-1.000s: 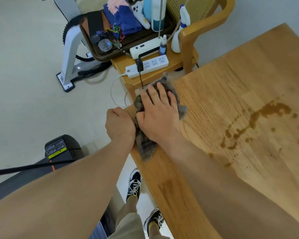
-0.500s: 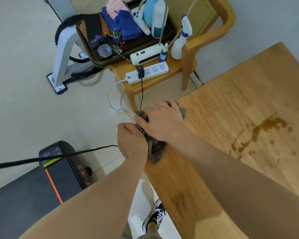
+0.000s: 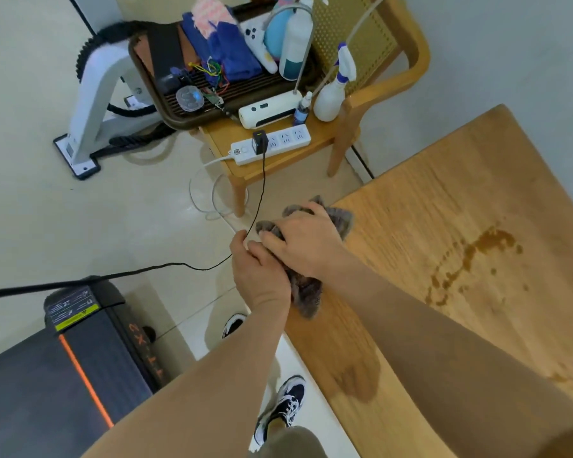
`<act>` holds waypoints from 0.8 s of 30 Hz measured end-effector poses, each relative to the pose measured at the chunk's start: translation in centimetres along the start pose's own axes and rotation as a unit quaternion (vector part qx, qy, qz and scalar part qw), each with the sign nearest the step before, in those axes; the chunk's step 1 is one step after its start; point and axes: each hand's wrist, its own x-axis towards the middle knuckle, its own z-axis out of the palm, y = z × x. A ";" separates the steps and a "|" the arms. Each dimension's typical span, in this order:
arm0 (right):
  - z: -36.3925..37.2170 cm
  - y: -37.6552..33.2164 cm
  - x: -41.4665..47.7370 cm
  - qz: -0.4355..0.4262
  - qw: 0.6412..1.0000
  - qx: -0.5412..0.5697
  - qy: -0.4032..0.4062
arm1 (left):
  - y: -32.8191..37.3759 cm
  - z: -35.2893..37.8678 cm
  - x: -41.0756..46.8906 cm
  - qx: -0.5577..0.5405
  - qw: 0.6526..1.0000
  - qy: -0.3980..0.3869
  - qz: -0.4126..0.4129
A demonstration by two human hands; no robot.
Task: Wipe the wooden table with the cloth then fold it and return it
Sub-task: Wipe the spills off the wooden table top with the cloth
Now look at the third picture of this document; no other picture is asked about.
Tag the black rectangular device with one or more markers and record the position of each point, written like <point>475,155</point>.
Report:
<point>164,52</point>

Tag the wooden rattan chair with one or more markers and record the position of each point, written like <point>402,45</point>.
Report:
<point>406,52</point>

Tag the white plush toy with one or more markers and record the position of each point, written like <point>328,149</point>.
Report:
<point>258,42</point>

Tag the black charger plug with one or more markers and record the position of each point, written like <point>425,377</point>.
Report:
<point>260,142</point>

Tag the person's left forearm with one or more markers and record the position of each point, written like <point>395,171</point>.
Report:
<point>210,391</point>

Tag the small blue bottle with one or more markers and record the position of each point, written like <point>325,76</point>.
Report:
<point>302,112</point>

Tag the grey striped cleaning cloth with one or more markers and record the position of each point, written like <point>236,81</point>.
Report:
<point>308,293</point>

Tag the person's shoe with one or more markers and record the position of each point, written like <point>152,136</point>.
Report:
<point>234,325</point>
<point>286,405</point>

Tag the black treadmill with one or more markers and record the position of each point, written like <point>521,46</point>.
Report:
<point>28,395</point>

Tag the small white spray bottle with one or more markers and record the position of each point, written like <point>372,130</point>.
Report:
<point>329,102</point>

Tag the wooden table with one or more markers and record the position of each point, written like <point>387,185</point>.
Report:
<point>458,305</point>

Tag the person's right shoe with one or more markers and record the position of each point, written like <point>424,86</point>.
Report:
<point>286,405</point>

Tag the person's left hand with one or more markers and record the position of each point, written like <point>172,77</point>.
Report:
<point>262,281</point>

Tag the white water pump dispenser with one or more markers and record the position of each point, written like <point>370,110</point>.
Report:
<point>262,112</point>

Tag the dark brown tray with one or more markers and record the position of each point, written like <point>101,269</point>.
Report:
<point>248,90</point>

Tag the white power strip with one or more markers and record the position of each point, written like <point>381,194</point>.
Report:
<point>286,138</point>

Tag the person's right hand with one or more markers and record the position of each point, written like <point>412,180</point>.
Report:
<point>305,243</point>

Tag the blue cloth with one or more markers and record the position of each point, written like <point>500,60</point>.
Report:
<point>234,52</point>

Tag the large white spray bottle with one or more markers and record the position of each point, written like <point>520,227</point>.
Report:
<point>296,42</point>

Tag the clear round case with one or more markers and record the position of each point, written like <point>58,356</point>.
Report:
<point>189,98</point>

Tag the person's left shoe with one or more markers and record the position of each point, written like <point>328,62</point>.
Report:
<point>234,325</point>

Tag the person's right forearm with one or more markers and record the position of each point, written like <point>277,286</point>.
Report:
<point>434,357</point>

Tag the pink cloth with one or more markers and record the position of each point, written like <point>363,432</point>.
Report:
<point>210,9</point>

